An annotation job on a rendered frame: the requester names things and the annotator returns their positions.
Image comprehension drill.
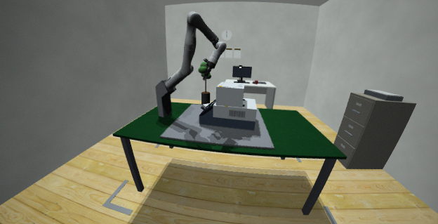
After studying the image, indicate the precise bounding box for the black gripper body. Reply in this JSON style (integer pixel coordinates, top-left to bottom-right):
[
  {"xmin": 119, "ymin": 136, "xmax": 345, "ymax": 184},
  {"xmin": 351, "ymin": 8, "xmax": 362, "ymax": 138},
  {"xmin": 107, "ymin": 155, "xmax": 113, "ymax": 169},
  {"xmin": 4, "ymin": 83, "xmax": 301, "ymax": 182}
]
[{"xmin": 207, "ymin": 61, "xmax": 215, "ymax": 71}]

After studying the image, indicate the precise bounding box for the white benchtop thermal cycler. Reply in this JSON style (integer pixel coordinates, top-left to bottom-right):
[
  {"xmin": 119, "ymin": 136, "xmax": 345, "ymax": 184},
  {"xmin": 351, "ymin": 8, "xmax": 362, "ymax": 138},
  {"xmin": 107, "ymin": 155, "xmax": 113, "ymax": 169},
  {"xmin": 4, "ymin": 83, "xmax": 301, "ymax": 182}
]
[{"xmin": 199, "ymin": 82, "xmax": 257, "ymax": 130}]

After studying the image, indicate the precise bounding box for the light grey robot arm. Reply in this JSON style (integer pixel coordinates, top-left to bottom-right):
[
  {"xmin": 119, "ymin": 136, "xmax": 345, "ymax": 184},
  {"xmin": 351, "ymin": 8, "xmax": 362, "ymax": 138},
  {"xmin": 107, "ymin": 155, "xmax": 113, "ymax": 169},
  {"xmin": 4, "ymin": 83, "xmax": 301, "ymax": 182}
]
[{"xmin": 165, "ymin": 11, "xmax": 226, "ymax": 89}]

